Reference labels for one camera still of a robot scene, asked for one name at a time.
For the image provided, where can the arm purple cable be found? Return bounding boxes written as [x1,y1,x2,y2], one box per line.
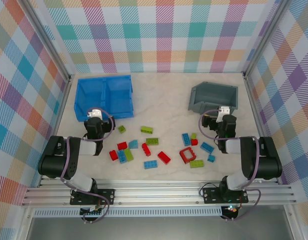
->
[60,107,117,224]
[198,108,262,222]

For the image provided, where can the blue two-compartment plastic bin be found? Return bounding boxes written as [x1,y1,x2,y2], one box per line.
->
[73,74,135,123]

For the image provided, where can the perforated metal cable tray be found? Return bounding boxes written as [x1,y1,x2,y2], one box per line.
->
[33,208,223,218]

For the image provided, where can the red lego window frame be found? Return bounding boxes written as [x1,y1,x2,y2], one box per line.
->
[179,147,197,165]

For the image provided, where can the long red lego brick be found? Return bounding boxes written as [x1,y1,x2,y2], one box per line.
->
[157,151,171,166]

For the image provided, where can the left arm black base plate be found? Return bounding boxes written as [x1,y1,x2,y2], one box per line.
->
[70,188,116,206]

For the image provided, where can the aluminium mounting rail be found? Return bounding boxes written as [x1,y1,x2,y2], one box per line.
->
[21,179,297,207]

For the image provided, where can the aluminium frame post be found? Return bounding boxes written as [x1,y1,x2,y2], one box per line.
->
[17,0,74,83]
[243,0,293,78]

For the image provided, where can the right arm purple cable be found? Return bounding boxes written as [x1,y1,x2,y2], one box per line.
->
[198,108,262,222]

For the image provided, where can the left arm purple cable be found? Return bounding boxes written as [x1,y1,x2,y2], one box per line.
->
[60,107,117,224]

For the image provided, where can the small black circuit board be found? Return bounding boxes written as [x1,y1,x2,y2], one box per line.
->
[222,205,239,215]
[80,206,104,216]

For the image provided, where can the grey plastic bin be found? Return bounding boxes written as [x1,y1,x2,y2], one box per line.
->
[188,81,239,117]

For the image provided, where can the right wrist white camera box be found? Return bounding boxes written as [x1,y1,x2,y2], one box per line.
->
[217,105,231,123]

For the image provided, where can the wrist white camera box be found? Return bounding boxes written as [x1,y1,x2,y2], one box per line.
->
[217,105,231,123]
[87,109,104,120]

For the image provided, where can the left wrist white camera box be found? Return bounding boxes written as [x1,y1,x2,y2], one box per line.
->
[87,109,104,120]

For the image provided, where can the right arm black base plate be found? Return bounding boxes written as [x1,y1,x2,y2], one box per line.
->
[203,187,249,204]

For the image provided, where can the aluminium side rail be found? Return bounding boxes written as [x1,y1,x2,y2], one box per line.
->
[243,71,282,186]
[37,74,74,187]

